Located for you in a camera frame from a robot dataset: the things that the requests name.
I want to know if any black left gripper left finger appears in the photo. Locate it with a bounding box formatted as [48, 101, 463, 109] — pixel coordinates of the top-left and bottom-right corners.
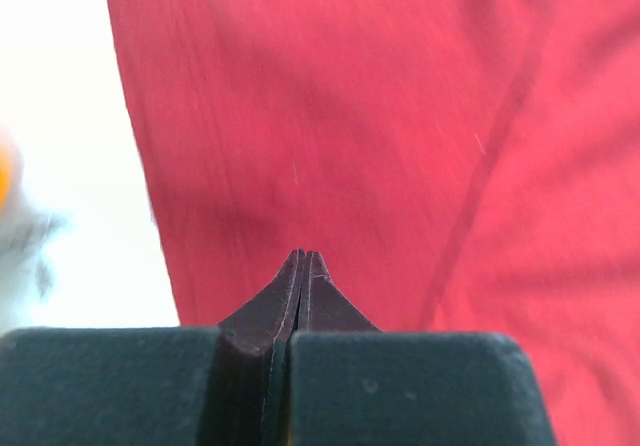
[1, 250, 305, 445]

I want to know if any orange snack packet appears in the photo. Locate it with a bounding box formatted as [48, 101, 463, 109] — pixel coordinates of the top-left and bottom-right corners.
[0, 134, 18, 208]

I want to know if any red t-shirt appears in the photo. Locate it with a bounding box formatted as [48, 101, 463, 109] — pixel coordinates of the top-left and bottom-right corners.
[107, 0, 639, 445]

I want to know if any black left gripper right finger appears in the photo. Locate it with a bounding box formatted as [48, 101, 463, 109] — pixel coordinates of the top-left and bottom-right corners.
[289, 252, 555, 445]

